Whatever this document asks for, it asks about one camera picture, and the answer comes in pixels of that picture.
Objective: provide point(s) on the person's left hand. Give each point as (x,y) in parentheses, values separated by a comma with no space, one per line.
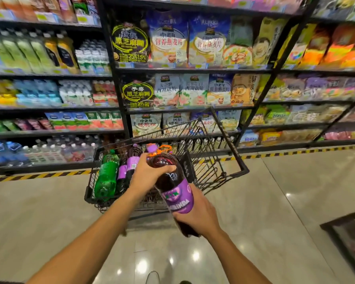
(145,180)

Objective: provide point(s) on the person's right hand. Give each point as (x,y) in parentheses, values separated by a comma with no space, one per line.
(202,218)

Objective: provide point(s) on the green soda bottle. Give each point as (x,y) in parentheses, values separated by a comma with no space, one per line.
(106,177)

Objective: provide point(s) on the person's left forearm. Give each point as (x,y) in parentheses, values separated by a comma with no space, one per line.
(88,245)

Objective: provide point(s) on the person's right forearm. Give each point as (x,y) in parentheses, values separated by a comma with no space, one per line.
(239,263)

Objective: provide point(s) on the person's left white shoe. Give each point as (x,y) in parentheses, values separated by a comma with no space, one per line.
(152,278)

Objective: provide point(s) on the pack of clear water bottles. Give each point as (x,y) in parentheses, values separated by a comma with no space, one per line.
(59,150)

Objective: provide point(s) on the row of light blue bottles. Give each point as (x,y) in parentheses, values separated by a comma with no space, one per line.
(35,91)

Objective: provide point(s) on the row of yellow juice bottles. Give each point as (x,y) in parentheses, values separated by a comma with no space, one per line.
(60,53)

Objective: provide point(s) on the row of pale green bottles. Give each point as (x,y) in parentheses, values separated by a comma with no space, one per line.
(17,53)

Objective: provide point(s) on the row of milk tea bottles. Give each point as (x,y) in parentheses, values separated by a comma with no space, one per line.
(44,8)

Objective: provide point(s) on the white printed food bag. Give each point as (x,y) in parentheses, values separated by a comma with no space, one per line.
(146,124)
(176,121)

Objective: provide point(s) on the row of pale capped jars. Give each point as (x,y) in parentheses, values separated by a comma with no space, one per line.
(219,141)

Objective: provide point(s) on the row of red juice cartons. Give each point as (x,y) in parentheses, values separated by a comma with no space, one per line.
(82,120)

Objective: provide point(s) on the blue white food bag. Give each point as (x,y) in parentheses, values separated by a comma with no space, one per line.
(227,118)

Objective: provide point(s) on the black metal store shelf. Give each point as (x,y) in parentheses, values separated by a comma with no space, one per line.
(115,79)

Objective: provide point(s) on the row of dark purple pouches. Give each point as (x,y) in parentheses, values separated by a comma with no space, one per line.
(32,124)

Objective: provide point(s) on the dark metal display table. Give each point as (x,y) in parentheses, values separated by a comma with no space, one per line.
(328,227)

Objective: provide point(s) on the row of blue water jugs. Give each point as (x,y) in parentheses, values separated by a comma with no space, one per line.
(6,152)

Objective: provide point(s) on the row of blue oat bags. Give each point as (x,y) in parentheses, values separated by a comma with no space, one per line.
(189,41)

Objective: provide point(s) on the rows of colourful snack bags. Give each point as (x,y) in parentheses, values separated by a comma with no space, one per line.
(298,88)

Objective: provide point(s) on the row of pastel food boxes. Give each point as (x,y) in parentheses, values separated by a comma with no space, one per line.
(254,1)

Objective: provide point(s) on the row of orange snack bags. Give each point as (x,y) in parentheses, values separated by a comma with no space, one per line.
(328,47)

